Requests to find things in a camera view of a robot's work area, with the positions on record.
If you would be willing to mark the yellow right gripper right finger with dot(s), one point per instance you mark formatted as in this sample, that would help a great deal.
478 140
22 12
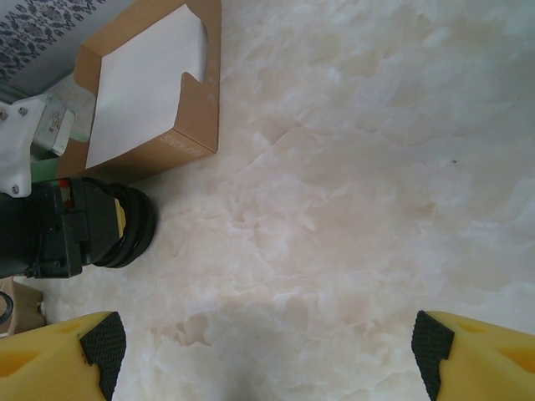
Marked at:
493 367

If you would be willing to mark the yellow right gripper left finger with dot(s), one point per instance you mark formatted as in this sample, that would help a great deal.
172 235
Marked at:
42 367

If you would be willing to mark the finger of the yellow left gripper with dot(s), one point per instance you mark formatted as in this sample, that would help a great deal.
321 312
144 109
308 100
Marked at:
100 225

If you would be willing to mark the brown cardboard napkin box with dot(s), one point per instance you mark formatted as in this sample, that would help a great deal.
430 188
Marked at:
196 142

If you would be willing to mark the black cup lid stack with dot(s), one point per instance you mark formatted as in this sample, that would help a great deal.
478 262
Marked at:
144 225

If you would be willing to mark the white napkin stack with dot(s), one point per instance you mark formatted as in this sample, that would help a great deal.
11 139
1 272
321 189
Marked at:
142 83

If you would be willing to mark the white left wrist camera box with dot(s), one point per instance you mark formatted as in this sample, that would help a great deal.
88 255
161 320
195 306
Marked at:
16 138

